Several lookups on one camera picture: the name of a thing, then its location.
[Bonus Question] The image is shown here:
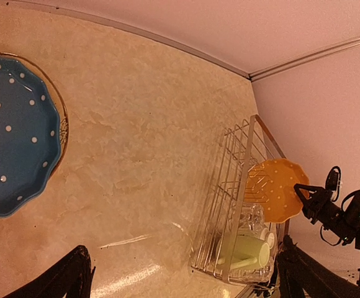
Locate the light green mug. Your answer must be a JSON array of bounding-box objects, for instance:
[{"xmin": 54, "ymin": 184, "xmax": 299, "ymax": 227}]
[{"xmin": 230, "ymin": 235, "xmax": 270, "ymax": 270}]

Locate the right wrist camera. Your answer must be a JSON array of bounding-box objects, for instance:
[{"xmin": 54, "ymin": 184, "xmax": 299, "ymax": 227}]
[{"xmin": 325, "ymin": 166, "xmax": 341, "ymax": 202}]

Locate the blue polka dot plate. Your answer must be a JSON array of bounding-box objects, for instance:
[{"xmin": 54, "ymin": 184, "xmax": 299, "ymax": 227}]
[{"xmin": 0, "ymin": 56, "xmax": 61, "ymax": 218}]

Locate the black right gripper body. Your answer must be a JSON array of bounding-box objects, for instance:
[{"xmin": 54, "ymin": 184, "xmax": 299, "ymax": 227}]
[{"xmin": 302, "ymin": 189, "xmax": 343, "ymax": 230}]

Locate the clear glass cup front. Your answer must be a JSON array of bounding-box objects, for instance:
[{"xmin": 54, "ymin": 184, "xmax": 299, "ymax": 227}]
[{"xmin": 243, "ymin": 256, "xmax": 274, "ymax": 282}]

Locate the clear glass cup back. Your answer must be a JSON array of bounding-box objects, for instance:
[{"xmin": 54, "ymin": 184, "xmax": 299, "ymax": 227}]
[{"xmin": 238, "ymin": 203, "xmax": 265, "ymax": 232}]

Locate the right aluminium corner post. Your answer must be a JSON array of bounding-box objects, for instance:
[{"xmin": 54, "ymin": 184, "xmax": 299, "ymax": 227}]
[{"xmin": 249, "ymin": 36, "xmax": 360, "ymax": 82}]

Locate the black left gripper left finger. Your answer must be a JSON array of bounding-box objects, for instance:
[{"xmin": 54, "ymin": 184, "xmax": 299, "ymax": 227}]
[{"xmin": 7, "ymin": 245, "xmax": 95, "ymax": 297}]

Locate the metal wire dish rack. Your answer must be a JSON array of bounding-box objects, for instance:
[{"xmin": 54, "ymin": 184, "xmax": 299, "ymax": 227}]
[{"xmin": 191, "ymin": 115, "xmax": 285, "ymax": 289}]

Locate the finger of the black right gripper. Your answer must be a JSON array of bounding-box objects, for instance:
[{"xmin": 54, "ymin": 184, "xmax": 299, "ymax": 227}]
[{"xmin": 294, "ymin": 183, "xmax": 325, "ymax": 202}]

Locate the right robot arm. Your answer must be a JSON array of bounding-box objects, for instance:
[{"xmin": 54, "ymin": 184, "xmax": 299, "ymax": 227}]
[{"xmin": 294, "ymin": 184, "xmax": 360, "ymax": 286}]

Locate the white green ceramic bowl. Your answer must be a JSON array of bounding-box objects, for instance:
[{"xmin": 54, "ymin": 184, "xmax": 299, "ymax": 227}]
[{"xmin": 259, "ymin": 228, "xmax": 276, "ymax": 249}]

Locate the clear glass cup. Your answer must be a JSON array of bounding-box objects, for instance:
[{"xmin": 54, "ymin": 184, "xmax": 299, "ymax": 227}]
[
  {"xmin": 238, "ymin": 203, "xmax": 265, "ymax": 232},
  {"xmin": 243, "ymin": 256, "xmax": 274, "ymax": 282}
]

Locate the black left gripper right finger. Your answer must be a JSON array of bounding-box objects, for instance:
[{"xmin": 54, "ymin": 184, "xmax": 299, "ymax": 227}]
[{"xmin": 276, "ymin": 235, "xmax": 360, "ymax": 298}]

